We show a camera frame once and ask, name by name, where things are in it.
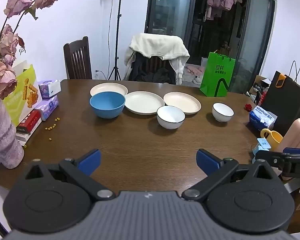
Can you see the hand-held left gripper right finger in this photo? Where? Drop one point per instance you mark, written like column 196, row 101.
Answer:
column 206, row 162

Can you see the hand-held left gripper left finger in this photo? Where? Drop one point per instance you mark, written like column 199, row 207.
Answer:
column 90, row 161

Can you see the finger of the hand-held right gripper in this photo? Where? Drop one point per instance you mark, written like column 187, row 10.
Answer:
column 270, row 158

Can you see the large white black-rimmed bowl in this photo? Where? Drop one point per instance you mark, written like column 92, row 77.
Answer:
column 171, row 116

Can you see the blue bowl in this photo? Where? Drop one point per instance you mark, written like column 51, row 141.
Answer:
column 107, row 105

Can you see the cream plate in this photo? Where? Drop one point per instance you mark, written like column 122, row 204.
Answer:
column 143, row 102
column 110, row 88
column 181, row 100

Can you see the light blue packet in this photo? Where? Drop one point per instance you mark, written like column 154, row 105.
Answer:
column 255, row 152
column 263, row 143

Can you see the yellow mug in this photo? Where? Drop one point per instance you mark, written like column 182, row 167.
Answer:
column 276, row 140

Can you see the blue tissue pack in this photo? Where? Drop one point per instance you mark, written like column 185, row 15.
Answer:
column 260, row 120

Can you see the scattered yellow beads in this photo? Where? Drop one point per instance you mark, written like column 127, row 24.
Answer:
column 50, row 127

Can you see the small white black-rimmed bowl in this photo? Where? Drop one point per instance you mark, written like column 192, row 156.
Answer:
column 222, row 111

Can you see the red ribbon bow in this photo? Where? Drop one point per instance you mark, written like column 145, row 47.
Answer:
column 247, row 107

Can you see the black paper bag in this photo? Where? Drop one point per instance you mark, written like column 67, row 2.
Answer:
column 287, row 100

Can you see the white flat box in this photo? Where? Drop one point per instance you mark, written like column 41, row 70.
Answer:
column 23, row 138

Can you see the red box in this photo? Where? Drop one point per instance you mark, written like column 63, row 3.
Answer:
column 28, row 122

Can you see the open cardboard box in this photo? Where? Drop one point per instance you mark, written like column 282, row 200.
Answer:
column 261, row 81

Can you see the green paper bag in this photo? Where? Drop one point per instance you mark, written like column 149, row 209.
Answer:
column 215, row 80

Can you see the white and purple tissue pack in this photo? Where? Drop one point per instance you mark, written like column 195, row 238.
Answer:
column 48, row 88

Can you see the white plush toy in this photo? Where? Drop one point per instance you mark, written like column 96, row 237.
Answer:
column 197, row 79

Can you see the purple fuzzy vase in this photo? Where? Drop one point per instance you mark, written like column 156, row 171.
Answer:
column 2, row 135

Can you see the pink cloth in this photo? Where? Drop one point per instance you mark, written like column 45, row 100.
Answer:
column 193, row 70

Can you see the green and white snack box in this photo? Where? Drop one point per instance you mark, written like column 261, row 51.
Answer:
column 20, row 97

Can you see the dark wooden chair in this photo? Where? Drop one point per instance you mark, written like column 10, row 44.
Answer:
column 87, row 57

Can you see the dark clothes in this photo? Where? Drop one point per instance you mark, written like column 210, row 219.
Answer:
column 140, row 67

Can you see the clothes-draped wooden chair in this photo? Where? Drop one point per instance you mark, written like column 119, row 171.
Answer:
column 157, row 62

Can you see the chair draped with clothes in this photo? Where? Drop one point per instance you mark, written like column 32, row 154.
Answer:
column 157, row 43

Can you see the glass sliding door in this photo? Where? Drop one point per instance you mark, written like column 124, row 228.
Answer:
column 258, row 30

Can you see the black tripod light stand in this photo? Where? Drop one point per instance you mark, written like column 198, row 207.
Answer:
column 118, row 10

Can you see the white wall outlet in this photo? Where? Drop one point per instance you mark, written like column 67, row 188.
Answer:
column 97, row 71

